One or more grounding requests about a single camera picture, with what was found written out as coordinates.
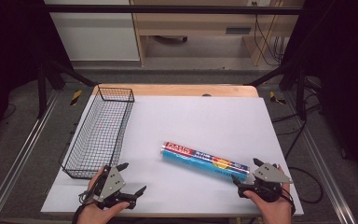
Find white table mat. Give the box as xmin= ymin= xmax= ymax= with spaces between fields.
xmin=40 ymin=94 xmax=305 ymax=217

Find white cabinet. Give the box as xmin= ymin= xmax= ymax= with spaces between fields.
xmin=43 ymin=0 xmax=141 ymax=63

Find light wooden desk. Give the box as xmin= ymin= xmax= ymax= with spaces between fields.
xmin=130 ymin=0 xmax=306 ymax=67

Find wooden table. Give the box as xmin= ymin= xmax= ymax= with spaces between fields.
xmin=43 ymin=83 xmax=304 ymax=218

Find person's right hand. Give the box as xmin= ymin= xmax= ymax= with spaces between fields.
xmin=242 ymin=164 xmax=293 ymax=224

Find aluminium floor rail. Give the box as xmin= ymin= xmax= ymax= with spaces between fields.
xmin=283 ymin=90 xmax=358 ymax=224
xmin=0 ymin=88 xmax=62 ymax=224

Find blue plastic wrap roll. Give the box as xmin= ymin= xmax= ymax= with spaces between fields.
xmin=160 ymin=141 xmax=251 ymax=182

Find black hanging cables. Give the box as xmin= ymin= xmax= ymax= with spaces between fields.
xmin=252 ymin=1 xmax=287 ymax=67

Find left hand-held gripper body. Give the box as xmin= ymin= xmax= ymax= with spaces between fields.
xmin=88 ymin=164 xmax=137 ymax=210

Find black metal stand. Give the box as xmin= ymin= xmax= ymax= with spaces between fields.
xmin=36 ymin=57 xmax=99 ymax=119
xmin=245 ymin=59 xmax=308 ymax=121

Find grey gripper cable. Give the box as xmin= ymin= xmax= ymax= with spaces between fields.
xmin=77 ymin=189 xmax=96 ymax=204

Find black floor cable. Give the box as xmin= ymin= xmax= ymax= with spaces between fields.
xmin=269 ymin=102 xmax=324 ymax=205

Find black wrist strap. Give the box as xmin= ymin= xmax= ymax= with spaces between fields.
xmin=280 ymin=186 xmax=296 ymax=217
xmin=71 ymin=202 xmax=90 ymax=224

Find black curtain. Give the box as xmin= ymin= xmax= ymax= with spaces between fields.
xmin=281 ymin=0 xmax=358 ymax=190
xmin=0 ymin=0 xmax=73 ymax=150

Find black wire basket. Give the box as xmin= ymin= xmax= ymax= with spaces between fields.
xmin=59 ymin=84 xmax=136 ymax=180

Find black horizontal bar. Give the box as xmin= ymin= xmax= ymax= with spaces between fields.
xmin=43 ymin=4 xmax=304 ymax=16

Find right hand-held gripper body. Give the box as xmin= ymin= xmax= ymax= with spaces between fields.
xmin=237 ymin=162 xmax=294 ymax=203

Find person's left hand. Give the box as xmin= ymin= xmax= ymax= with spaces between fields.
xmin=76 ymin=166 xmax=131 ymax=224

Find yellow black floor tape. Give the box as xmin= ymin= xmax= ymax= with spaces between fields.
xmin=268 ymin=91 xmax=287 ymax=105
xmin=69 ymin=89 xmax=83 ymax=106

